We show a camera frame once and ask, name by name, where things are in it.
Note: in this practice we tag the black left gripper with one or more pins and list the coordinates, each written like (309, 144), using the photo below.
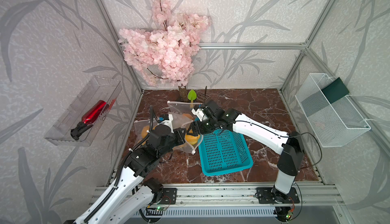
(180, 138)

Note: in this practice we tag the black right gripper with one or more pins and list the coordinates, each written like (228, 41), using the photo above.
(198, 131)

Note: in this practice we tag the clear zipper bag with dots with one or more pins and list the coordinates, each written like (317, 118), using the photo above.
(139, 125)

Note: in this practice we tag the large brown potato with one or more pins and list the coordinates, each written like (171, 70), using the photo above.
(192, 139)

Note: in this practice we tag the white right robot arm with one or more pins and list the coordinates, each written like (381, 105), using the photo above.
(288, 146)

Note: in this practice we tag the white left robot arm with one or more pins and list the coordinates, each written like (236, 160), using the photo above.
(130, 191)

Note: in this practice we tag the tan toy rake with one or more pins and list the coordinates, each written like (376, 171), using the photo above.
(202, 97)

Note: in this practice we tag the green toy shovel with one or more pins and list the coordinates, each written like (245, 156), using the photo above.
(192, 96)

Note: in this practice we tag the teal plastic basket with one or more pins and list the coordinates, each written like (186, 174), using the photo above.
(224, 152)

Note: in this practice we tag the pink cherry blossom tree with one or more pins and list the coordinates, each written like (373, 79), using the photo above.
(165, 54)

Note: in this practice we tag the dark green card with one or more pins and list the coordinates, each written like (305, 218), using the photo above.
(335, 91)

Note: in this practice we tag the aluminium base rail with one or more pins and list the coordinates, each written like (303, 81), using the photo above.
(251, 199)

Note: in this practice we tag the clear acrylic wall shelf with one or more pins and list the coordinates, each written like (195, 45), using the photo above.
(96, 89)

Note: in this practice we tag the white wire wall basket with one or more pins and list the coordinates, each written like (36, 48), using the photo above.
(335, 125)

